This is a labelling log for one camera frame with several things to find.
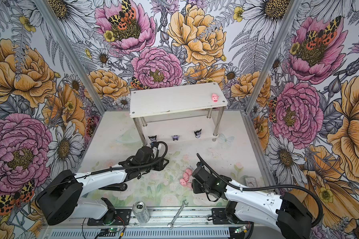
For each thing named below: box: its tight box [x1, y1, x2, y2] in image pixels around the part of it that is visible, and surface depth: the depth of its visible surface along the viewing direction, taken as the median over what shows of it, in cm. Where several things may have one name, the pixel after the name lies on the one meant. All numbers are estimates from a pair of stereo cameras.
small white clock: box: [244, 176, 259, 188], surface depth 86 cm
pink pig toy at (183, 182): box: [179, 178, 187, 187], surface depth 85 cm
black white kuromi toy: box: [148, 134, 158, 143], surface depth 93 cm
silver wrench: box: [167, 199, 189, 230], surface depth 76 cm
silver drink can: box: [132, 200, 151, 224], surface depth 66 cm
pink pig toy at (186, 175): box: [182, 167, 193, 182], surface depth 89 cm
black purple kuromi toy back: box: [193, 128, 202, 139], surface depth 96 cm
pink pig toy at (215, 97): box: [211, 93, 219, 103], surface depth 79 cm
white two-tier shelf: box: [129, 82, 228, 147], surface depth 83 cm
